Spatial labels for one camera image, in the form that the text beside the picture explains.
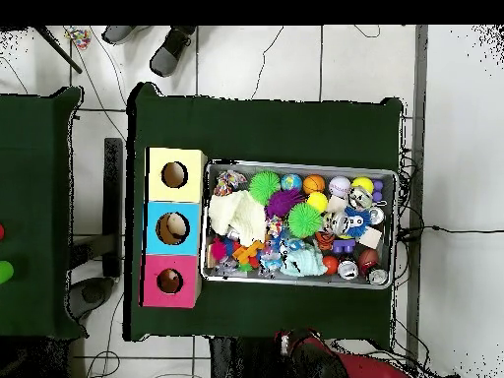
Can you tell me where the black power adapter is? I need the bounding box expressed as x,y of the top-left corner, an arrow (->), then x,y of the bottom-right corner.
397,225 -> 425,241

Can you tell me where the mint green cloth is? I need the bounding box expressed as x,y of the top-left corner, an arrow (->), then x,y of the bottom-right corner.
280,239 -> 329,279

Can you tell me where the black rod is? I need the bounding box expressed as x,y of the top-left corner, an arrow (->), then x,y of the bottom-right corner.
31,26 -> 84,75

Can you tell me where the green spiky ball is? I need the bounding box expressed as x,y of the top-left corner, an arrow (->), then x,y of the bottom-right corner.
286,202 -> 324,239
248,170 -> 283,206

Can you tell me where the side table with green cloth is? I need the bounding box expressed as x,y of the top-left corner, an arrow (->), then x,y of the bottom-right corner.
0,86 -> 84,342

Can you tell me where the small colourful object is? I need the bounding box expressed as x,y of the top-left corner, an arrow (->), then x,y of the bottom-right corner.
64,27 -> 92,50

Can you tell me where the tiger striped plush toy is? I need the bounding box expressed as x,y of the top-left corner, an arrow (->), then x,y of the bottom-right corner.
315,228 -> 337,251

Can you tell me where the wooden box with three holes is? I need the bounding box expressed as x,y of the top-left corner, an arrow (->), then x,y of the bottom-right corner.
141,147 -> 210,310

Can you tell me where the purple spiky ball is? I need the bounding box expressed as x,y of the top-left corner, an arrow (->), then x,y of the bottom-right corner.
266,187 -> 306,221

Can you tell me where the yellow tennis ball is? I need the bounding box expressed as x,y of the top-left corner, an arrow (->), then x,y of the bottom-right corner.
306,191 -> 330,214

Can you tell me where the smooth yellow ball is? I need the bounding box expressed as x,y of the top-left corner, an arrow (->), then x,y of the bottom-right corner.
351,176 -> 375,194

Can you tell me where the blue globe ball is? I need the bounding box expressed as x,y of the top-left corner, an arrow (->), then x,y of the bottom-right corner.
281,172 -> 304,193

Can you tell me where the white baseball toy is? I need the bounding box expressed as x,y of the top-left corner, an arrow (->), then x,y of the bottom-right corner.
328,175 -> 351,199

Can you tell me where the orange basketball toy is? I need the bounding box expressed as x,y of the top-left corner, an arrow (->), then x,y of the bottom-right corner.
302,174 -> 327,195

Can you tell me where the small green object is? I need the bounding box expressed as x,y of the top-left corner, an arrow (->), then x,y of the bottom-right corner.
0,259 -> 16,286

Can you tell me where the orange plastic toy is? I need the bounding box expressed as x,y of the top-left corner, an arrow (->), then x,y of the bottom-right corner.
233,238 -> 268,268

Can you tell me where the cream muslin cloth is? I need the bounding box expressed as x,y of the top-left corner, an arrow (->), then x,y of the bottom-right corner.
208,190 -> 269,247

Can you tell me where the shallow clear mesh bin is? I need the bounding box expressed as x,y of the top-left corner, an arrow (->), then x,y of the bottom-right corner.
200,159 -> 399,290

